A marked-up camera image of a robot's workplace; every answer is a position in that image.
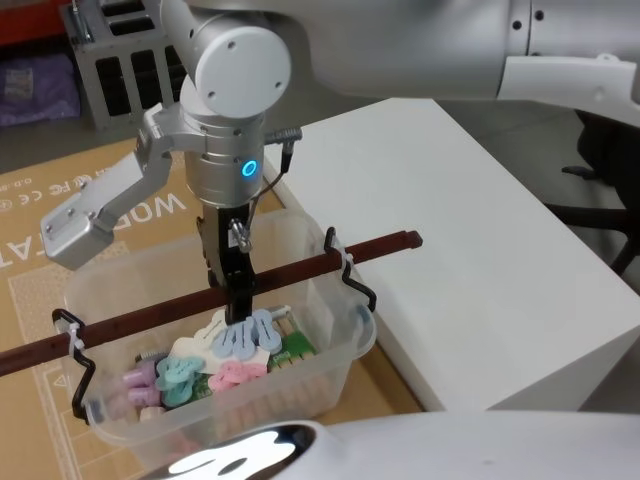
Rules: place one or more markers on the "green card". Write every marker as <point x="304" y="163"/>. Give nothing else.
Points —
<point x="295" y="350"/>

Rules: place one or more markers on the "black office chair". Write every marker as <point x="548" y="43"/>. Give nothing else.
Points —
<point x="600" y="215"/>

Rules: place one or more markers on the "blue clothes peg bundle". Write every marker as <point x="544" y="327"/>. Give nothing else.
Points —
<point x="240" y="340"/>

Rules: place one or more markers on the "white zip tie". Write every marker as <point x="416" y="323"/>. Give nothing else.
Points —
<point x="76" y="340"/>
<point x="346" y="260"/>

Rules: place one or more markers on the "purple bag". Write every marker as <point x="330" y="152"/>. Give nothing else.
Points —
<point x="35" y="90"/>

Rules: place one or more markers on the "white table block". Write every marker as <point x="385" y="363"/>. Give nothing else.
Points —
<point x="450" y="240"/>

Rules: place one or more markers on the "grey metal rack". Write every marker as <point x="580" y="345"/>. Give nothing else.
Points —
<point x="125" y="75"/>

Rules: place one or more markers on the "pink clothes peg bundle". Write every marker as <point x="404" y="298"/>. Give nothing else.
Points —
<point x="232" y="376"/>

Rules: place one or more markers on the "clear plastic bin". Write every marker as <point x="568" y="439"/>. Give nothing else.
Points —
<point x="300" y="385"/>

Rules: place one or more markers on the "white paper card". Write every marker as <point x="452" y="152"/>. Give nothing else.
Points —
<point x="192" y="347"/>

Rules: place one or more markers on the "purple clothes peg bundle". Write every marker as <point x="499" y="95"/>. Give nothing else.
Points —
<point x="141" y="387"/>

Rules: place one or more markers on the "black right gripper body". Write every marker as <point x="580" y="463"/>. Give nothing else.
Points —
<point x="231" y="260"/>

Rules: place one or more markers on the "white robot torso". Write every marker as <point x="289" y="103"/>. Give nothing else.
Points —
<point x="425" y="445"/>

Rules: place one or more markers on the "dark brown rod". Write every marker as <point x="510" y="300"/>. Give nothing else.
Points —
<point x="150" y="313"/>

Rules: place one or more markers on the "teal clothes peg bundle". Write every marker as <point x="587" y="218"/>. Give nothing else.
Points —
<point x="175" y="377"/>

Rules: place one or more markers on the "printed brown cardboard sheet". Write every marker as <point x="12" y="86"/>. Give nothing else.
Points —
<point x="40" y="210"/>

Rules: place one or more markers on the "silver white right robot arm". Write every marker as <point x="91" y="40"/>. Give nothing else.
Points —
<point x="235" y="50"/>

